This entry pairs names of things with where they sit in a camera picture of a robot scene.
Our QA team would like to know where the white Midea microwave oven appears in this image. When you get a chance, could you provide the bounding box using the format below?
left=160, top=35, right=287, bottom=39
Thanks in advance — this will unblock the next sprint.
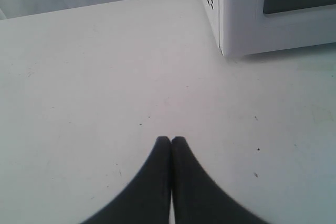
left=196, top=0, right=336, bottom=57

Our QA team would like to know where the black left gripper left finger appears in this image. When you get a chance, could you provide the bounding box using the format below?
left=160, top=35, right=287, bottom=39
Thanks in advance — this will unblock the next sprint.
left=84, top=136, right=171, bottom=223

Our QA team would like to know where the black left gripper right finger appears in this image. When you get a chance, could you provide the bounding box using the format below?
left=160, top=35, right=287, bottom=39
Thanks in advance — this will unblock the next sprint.
left=171, top=136, right=266, bottom=223

